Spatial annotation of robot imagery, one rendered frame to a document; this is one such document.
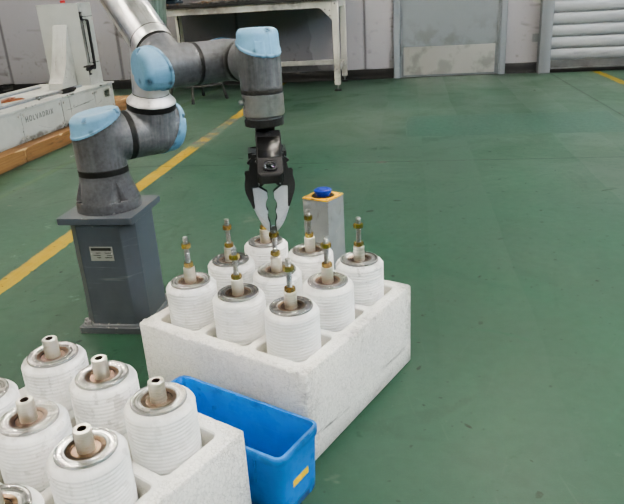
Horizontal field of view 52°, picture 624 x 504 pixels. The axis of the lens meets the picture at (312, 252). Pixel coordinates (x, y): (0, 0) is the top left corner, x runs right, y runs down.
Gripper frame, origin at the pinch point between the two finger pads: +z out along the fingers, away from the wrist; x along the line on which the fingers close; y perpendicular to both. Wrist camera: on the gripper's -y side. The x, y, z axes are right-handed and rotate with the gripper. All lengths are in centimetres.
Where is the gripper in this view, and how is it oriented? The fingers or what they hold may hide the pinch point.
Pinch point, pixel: (273, 225)
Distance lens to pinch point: 122.1
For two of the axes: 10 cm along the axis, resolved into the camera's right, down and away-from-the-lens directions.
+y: -0.9, -3.6, 9.3
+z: 0.6, 9.3, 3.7
